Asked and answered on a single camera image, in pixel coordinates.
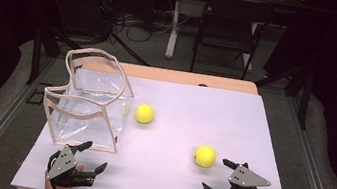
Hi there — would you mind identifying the white desk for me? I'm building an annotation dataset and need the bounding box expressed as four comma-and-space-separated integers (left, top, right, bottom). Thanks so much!
145, 0, 308, 79

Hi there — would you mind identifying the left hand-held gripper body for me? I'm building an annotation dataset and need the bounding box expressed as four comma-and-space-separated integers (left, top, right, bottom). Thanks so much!
44, 142, 100, 189

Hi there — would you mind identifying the bundle of black floor cables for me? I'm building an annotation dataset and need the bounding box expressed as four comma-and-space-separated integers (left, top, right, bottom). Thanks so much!
90, 0, 179, 53

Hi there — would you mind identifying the wooden table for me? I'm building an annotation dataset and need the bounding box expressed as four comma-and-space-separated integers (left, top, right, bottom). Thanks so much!
16, 49, 310, 189

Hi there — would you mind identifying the black tripod leg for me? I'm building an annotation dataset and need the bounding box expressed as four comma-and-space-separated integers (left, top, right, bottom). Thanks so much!
106, 32, 154, 67

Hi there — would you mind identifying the clear plastic bag beige trim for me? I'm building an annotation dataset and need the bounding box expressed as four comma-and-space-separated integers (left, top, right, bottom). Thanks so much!
36, 41, 141, 156

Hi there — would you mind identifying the white table mat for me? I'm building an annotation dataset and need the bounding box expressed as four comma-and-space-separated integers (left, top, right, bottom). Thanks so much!
9, 59, 309, 189

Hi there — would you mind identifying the black chair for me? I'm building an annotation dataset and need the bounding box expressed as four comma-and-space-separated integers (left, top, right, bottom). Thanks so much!
188, 0, 276, 84

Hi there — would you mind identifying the black metal stand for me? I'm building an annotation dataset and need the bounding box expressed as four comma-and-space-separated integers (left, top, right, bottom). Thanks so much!
24, 24, 66, 90
248, 57, 317, 131

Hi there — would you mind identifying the yellow tennis ball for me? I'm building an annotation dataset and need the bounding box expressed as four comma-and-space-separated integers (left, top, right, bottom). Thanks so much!
192, 143, 218, 170
133, 102, 157, 125

